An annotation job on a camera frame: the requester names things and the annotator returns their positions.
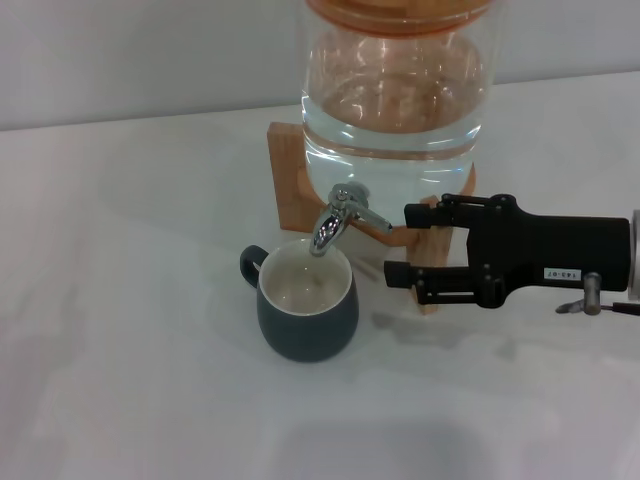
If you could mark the chrome metal faucet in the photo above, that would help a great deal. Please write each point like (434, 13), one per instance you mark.
(332, 220)

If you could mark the wooden dispenser stand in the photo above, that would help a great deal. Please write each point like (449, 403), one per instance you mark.
(287, 175)

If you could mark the glass water dispenser jar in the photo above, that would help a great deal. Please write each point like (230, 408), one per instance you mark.
(390, 125)

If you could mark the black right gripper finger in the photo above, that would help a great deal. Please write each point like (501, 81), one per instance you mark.
(400, 274)

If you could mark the dark cup with white inside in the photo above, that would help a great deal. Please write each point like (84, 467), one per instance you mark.
(305, 330)

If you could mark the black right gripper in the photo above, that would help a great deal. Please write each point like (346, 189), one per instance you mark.
(560, 250)

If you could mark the orange wooden jar lid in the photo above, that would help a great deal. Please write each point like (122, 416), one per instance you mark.
(400, 20)

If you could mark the grey metal bracket pin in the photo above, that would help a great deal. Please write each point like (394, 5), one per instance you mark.
(592, 295)

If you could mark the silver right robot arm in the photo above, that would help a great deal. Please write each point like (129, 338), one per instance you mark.
(636, 255)

